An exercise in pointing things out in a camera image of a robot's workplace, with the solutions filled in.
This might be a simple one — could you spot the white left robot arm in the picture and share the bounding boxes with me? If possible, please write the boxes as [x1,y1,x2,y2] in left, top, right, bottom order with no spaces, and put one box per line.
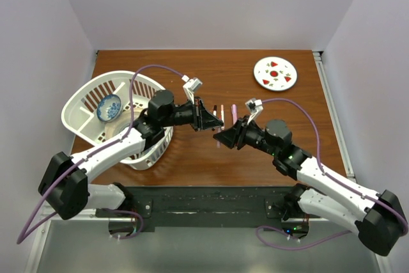
[38,90,223,220]

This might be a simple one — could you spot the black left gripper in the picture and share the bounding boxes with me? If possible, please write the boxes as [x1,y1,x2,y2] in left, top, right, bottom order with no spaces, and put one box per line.
[161,96,223,132]

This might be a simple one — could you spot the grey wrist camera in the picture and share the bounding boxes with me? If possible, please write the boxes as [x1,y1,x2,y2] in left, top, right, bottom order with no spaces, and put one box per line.
[181,75,203,102]
[245,98,263,125]

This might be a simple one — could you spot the purple camera cable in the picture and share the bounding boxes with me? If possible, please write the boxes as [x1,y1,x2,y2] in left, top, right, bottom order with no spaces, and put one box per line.
[256,98,409,251]
[16,64,185,244]

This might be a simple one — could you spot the white plastic basket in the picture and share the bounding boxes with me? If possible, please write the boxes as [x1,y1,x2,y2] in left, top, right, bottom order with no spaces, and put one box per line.
[61,70,175,171]

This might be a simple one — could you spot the blue white porcelain bowl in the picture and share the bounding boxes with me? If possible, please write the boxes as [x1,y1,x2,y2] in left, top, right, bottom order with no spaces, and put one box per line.
[96,94,123,123]

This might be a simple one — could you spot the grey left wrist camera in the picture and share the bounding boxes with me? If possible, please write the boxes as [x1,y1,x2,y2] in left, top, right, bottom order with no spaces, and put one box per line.
[181,75,203,102]

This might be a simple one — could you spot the white thin pen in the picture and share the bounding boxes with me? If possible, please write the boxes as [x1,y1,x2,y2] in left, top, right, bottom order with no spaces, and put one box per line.
[220,110,225,130]

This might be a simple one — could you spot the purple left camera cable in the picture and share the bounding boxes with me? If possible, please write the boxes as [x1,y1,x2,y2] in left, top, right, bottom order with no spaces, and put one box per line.
[16,64,185,244]

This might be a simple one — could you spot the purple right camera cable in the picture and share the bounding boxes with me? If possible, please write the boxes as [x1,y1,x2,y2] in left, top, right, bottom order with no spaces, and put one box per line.
[256,98,409,251]

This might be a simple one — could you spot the beige grey ceramic plate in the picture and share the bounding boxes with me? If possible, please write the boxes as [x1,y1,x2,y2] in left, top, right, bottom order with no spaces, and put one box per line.
[104,110,132,141]

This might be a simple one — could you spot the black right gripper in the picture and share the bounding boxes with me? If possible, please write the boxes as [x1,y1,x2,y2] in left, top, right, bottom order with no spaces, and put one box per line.
[213,115,278,157]

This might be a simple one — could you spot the pink highlighter pen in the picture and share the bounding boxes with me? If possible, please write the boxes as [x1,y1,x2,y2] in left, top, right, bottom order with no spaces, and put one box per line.
[231,104,238,124]

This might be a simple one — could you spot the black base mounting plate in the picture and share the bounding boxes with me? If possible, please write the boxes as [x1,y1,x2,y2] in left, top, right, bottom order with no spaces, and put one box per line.
[94,185,323,234]

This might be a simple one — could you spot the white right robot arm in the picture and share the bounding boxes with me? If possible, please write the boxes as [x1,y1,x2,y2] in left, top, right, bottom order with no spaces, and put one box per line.
[214,118,408,256]

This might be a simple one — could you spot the aluminium frame rail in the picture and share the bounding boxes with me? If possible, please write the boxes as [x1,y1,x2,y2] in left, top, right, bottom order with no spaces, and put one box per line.
[313,51,392,273]

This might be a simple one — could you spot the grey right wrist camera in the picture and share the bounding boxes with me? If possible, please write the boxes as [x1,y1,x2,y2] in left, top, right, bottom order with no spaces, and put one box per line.
[245,98,263,125]

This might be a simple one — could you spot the white watermelon pattern plate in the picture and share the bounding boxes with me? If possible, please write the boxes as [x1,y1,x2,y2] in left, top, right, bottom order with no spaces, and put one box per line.
[253,56,298,91]

